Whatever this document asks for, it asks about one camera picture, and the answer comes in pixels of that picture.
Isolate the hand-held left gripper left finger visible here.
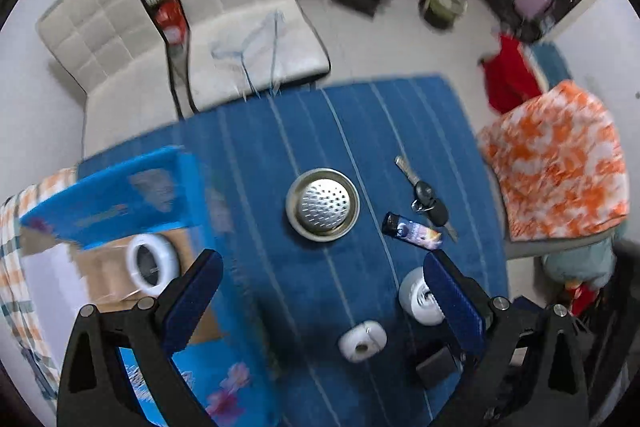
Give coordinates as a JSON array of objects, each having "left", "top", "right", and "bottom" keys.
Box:
[{"left": 56, "top": 248, "right": 224, "bottom": 427}]

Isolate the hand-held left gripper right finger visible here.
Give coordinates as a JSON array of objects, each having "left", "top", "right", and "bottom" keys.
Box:
[{"left": 423, "top": 250, "right": 591, "bottom": 427}]

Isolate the white tape roll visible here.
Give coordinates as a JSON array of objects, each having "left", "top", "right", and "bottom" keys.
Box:
[
  {"left": 398, "top": 267, "right": 446, "bottom": 325},
  {"left": 126, "top": 233, "right": 180, "bottom": 293}
]

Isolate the small black box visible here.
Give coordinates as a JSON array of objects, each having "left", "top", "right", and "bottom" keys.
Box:
[{"left": 416, "top": 340, "right": 463, "bottom": 389}]

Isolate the printed lighter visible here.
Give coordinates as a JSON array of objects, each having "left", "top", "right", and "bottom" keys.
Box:
[{"left": 382, "top": 212, "right": 443, "bottom": 251}]

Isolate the blue cardboard box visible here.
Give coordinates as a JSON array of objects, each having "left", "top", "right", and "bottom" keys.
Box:
[{"left": 19, "top": 146, "right": 281, "bottom": 427}]

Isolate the small white plastic device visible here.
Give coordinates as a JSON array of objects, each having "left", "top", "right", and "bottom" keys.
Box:
[{"left": 338, "top": 320, "right": 387, "bottom": 364}]

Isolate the car keys bunch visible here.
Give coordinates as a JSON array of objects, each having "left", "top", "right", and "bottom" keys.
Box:
[{"left": 395, "top": 155, "right": 458, "bottom": 242}]

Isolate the metal sink strainer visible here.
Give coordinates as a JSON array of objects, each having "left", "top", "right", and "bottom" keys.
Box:
[{"left": 285, "top": 168, "right": 361, "bottom": 243}]

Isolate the light blue cloth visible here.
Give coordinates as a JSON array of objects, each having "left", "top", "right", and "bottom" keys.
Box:
[{"left": 542, "top": 237, "right": 621, "bottom": 283}]

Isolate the blue striped tablecloth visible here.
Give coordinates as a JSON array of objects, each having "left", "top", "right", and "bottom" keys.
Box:
[{"left": 75, "top": 74, "right": 511, "bottom": 427}]

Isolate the checkered orange cloth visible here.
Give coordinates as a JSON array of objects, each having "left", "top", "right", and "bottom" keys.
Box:
[{"left": 0, "top": 167, "right": 78, "bottom": 400}]

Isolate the orange white patterned cloth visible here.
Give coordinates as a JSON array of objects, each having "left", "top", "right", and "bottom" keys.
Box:
[{"left": 477, "top": 80, "right": 630, "bottom": 242}]

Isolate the red cloth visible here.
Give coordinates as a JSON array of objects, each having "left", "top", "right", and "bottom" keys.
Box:
[{"left": 479, "top": 33, "right": 543, "bottom": 114}]

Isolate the cream leather chair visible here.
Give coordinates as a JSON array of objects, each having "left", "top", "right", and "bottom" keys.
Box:
[
  {"left": 159, "top": 0, "right": 332, "bottom": 114},
  {"left": 36, "top": 0, "right": 182, "bottom": 158}
]

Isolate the blue clothes hanger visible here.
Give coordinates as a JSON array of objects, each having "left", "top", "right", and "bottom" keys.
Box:
[{"left": 211, "top": 9, "right": 283, "bottom": 94}]

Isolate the red bag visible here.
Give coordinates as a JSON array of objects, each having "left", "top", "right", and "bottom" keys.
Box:
[{"left": 154, "top": 0, "right": 187, "bottom": 44}]

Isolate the green bucket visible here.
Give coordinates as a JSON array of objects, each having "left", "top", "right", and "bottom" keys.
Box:
[{"left": 424, "top": 0, "right": 468, "bottom": 29}]

